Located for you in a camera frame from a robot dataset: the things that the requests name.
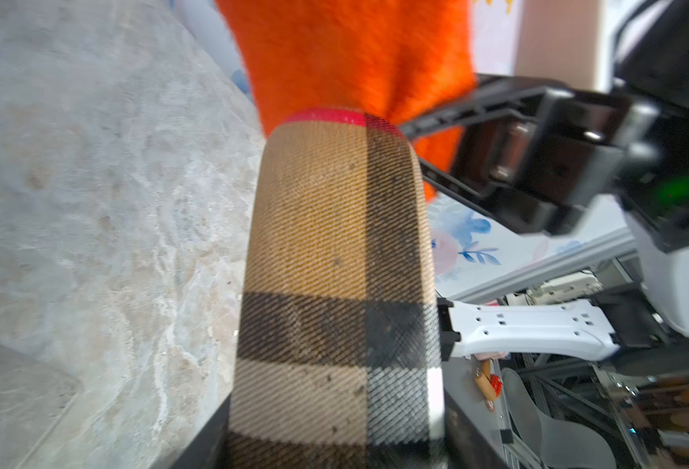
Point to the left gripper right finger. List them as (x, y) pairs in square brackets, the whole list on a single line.
[(466, 447)]

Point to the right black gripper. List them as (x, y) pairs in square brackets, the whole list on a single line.
[(533, 152)]

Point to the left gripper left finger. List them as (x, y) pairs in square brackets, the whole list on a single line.
[(206, 450)]

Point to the plaid eyeglass case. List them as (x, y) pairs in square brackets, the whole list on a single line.
[(338, 356)]

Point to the orange microfiber cloth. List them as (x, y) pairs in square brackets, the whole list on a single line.
[(396, 60)]

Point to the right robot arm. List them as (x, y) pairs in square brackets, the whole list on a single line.
[(639, 329)]

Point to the grey eyeglass case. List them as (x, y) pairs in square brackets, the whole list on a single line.
[(34, 397)]

